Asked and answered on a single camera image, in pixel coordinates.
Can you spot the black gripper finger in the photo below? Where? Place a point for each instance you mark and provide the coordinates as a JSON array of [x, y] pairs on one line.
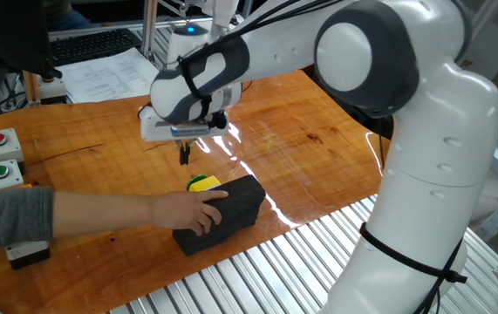
[[182, 152], [187, 152]]

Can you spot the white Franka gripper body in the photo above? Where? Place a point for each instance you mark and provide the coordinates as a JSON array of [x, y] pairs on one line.
[[154, 128]]

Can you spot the black foam block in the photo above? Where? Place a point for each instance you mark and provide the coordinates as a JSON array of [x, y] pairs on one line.
[[240, 205]]

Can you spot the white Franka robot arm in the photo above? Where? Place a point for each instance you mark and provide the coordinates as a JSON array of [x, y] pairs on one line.
[[440, 131]]

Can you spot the person right forearm grey sleeve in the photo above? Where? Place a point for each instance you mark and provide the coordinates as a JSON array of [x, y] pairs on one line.
[[78, 213]]

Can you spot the yellow box with green button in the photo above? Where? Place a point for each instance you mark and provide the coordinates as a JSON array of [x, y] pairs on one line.
[[205, 184]]

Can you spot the orange box with red button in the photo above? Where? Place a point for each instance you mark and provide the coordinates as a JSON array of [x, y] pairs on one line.
[[26, 186]]

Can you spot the white box with red button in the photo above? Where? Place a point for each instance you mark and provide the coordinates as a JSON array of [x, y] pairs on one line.
[[8, 150]]

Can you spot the white box with green button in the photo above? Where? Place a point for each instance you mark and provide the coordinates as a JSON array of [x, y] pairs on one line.
[[8, 179]]

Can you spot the grey black box red button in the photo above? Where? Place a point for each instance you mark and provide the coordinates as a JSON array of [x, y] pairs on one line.
[[26, 256]]

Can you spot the person right hand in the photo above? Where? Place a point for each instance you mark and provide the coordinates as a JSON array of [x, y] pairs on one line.
[[183, 211]]

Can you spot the wood pattern table mat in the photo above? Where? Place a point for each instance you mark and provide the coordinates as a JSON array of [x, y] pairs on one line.
[[100, 144]]

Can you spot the printed white paper sheets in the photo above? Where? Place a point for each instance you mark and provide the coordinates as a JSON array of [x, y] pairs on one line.
[[104, 78]]

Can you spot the black computer keyboard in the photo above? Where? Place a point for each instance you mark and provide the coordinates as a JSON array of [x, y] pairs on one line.
[[91, 43]]

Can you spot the white block with black knob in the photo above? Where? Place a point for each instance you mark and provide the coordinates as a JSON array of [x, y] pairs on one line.
[[54, 91]]

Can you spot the short wooden sticks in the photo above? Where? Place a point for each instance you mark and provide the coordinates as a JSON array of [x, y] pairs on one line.
[[31, 87]]

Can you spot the seated person body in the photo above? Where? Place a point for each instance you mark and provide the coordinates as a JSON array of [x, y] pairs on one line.
[[72, 19]]

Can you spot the black monitor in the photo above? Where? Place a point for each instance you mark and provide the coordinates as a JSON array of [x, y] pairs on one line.
[[4, 30]]

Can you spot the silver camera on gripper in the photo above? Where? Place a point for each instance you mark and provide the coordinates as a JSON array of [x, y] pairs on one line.
[[189, 130]]

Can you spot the aluminium frame post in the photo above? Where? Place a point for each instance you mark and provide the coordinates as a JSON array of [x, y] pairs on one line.
[[149, 26]]

